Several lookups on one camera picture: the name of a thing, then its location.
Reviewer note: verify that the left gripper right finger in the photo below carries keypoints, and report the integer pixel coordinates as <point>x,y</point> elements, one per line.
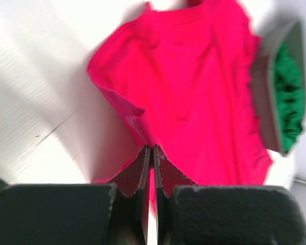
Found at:
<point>192,214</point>

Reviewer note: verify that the magenta t shirt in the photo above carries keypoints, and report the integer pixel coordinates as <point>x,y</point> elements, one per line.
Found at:
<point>181,79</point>

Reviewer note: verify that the green t shirt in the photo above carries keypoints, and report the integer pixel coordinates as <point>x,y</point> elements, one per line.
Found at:
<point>290,96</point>

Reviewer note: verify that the grey plastic bin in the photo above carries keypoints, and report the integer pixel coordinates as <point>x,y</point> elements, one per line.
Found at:
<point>290,33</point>

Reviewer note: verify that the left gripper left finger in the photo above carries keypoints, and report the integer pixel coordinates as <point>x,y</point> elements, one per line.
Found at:
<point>111,213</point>

